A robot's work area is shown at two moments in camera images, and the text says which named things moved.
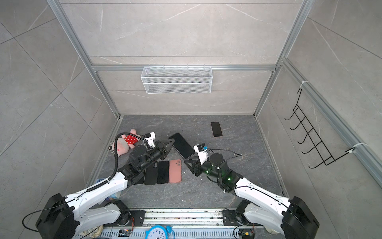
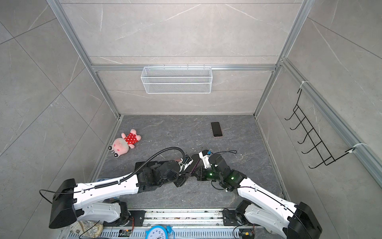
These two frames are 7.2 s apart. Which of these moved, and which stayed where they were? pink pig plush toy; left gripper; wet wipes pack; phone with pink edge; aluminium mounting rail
Moved: left gripper
Stayed: pink pig plush toy; wet wipes pack; phone with pink edge; aluminium mounting rail
